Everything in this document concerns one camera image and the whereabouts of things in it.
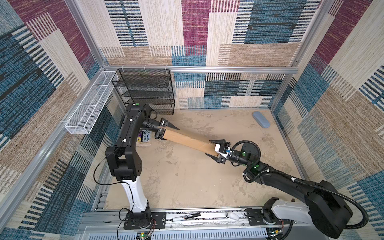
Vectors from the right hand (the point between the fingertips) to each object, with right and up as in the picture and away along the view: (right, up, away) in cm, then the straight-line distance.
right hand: (208, 147), depth 75 cm
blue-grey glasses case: (+42, +15, +37) cm, 58 cm away
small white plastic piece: (+10, -32, -3) cm, 34 cm away
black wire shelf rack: (-37, +38, +33) cm, 63 cm away
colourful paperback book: (-41, +3, +28) cm, 49 cm away
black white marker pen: (-6, -34, +1) cm, 34 cm away
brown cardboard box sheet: (-3, +1, -5) cm, 6 cm away
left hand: (-15, +8, 0) cm, 17 cm away
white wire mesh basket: (-74, +13, +17) cm, 77 cm away
